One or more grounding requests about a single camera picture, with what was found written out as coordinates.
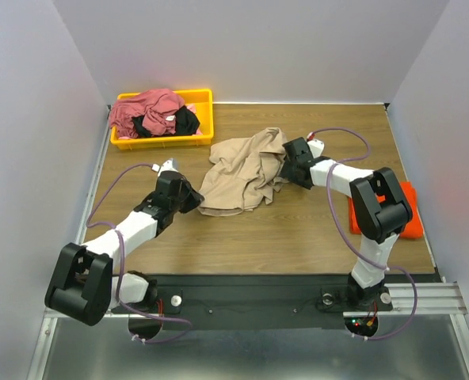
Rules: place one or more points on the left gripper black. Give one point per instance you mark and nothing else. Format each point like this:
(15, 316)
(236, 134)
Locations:
(195, 199)

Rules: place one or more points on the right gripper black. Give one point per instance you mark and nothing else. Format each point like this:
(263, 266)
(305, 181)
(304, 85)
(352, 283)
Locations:
(291, 162)

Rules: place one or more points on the beige t shirt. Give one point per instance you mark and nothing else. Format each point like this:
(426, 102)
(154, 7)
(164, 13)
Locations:
(245, 173)

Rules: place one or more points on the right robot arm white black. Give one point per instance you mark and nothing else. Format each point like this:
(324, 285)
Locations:
(381, 210)

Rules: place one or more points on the black t shirt in bin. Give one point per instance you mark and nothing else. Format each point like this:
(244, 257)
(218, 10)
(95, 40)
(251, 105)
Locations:
(186, 124)

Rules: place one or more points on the pink t shirt in bin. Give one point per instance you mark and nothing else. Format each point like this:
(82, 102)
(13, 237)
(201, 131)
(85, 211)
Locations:
(157, 107)

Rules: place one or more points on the yellow plastic bin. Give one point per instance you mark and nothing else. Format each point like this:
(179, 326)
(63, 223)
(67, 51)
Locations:
(201, 98)

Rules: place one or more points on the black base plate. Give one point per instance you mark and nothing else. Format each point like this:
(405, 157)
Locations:
(253, 302)

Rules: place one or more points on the aluminium frame rail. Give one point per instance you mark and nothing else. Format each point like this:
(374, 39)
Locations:
(72, 312)

